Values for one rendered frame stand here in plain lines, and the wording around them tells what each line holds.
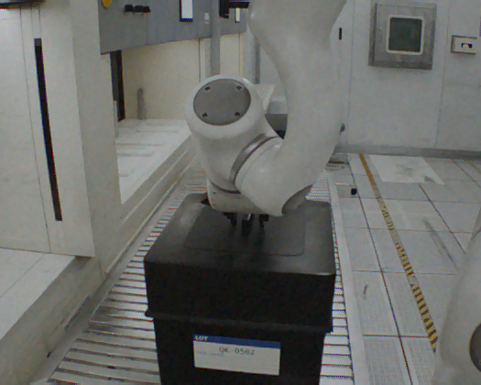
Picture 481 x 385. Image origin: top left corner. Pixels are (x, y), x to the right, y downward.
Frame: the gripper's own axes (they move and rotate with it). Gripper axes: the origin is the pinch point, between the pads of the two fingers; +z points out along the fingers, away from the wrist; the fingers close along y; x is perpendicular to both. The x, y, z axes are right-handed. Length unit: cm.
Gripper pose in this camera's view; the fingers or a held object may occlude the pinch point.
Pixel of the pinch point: (247, 214)
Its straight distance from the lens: 76.1
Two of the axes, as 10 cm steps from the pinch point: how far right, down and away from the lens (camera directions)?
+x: -1.0, 9.1, -4.0
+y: -9.9, -0.5, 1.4
